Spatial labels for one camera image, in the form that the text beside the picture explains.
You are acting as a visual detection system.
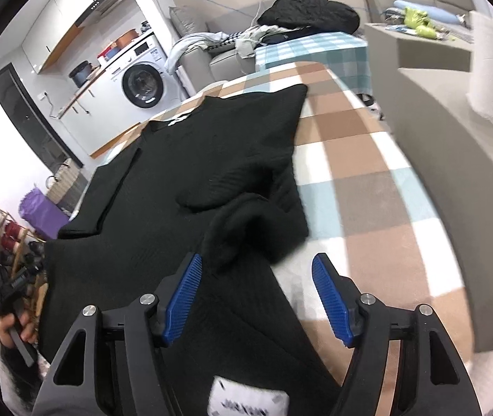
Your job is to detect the brown white plaid blanket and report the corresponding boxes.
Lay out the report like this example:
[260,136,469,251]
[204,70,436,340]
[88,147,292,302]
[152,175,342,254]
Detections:
[86,61,476,399]

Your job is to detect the orange cooking pot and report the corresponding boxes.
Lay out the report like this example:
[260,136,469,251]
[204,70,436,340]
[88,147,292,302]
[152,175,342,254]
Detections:
[114,29,140,48]

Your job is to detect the grey sofa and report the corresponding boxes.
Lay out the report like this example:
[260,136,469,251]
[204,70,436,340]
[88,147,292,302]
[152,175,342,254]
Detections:
[168,0,273,96]

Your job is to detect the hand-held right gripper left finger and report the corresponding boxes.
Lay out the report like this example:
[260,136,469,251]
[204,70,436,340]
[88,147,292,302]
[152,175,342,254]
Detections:
[32,252,204,416]

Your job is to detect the wooden shoe rack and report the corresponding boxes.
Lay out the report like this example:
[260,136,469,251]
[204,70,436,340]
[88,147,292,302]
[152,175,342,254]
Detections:
[0,188,52,308]

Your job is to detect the black knit sweater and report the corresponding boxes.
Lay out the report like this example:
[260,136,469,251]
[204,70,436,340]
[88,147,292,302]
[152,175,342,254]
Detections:
[38,82,342,416]

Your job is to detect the woven basket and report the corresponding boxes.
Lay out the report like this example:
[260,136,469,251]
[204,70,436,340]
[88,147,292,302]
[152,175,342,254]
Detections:
[45,160,90,214]

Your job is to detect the grey low cabinet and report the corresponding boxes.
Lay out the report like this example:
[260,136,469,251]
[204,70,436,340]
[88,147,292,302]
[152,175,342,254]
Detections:
[364,21,476,118]

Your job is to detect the person's left hand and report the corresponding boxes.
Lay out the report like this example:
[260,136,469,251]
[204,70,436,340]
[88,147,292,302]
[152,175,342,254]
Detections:
[0,312,40,352]

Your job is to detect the dark door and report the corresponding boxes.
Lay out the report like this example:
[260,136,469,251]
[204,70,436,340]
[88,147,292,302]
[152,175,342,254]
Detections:
[0,63,85,174]

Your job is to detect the teal plaid blanket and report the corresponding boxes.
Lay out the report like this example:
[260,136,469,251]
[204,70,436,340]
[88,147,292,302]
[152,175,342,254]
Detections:
[255,32,370,100]

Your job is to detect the dark cooking pot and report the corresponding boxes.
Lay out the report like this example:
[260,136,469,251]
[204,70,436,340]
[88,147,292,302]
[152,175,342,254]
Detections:
[69,61,94,87]

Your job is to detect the range hood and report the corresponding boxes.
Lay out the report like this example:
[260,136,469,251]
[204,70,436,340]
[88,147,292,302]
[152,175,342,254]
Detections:
[75,0,132,27]

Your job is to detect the white cloth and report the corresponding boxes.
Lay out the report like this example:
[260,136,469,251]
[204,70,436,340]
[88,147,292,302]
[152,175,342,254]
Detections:
[166,32,226,74]

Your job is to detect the purple bin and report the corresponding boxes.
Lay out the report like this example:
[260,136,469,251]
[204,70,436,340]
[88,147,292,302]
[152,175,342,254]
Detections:
[19,186,82,241]

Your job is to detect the white washing machine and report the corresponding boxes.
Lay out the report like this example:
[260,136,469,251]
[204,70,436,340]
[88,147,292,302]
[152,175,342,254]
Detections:
[108,35,186,113]

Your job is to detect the black quilted jacket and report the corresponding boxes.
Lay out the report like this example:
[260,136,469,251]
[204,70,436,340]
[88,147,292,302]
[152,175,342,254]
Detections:
[257,0,360,37]

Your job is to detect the grey tall cabinet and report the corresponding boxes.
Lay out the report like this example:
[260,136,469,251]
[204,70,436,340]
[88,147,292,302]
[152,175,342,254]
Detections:
[397,67,493,354]

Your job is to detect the person's left forearm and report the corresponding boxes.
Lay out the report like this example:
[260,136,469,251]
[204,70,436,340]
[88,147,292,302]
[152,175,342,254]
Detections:
[0,347,44,413]

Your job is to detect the white wall cabinets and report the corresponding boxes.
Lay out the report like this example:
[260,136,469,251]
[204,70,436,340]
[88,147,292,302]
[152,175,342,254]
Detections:
[21,0,115,71]

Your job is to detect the yellow-green cloth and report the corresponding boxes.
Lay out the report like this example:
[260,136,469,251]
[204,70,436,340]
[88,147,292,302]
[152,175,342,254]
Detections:
[402,7,440,38]

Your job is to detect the light blue roll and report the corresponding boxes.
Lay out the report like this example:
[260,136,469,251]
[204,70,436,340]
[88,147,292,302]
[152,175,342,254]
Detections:
[394,0,464,24]

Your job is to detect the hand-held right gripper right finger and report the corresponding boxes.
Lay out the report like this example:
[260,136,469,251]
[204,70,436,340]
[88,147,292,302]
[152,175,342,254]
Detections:
[311,253,483,416]

